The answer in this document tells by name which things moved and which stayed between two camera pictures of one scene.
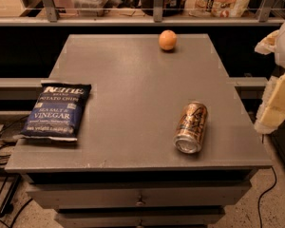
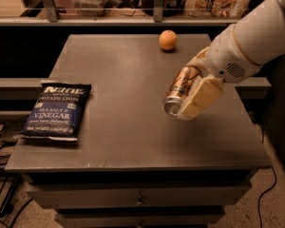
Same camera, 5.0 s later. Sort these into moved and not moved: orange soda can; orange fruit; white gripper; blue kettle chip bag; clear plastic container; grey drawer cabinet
Moved: white gripper; orange soda can
Not moved: orange fruit; blue kettle chip bag; grey drawer cabinet; clear plastic container
